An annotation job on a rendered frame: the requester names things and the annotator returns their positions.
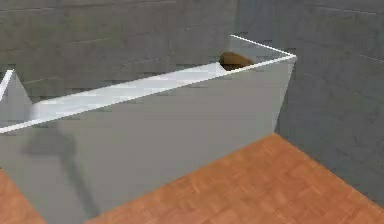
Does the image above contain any white bathtub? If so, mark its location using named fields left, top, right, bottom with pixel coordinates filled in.
left=0, top=34, right=298, bottom=224

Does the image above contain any brown oval lump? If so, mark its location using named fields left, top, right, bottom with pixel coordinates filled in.
left=218, top=51, right=255, bottom=72

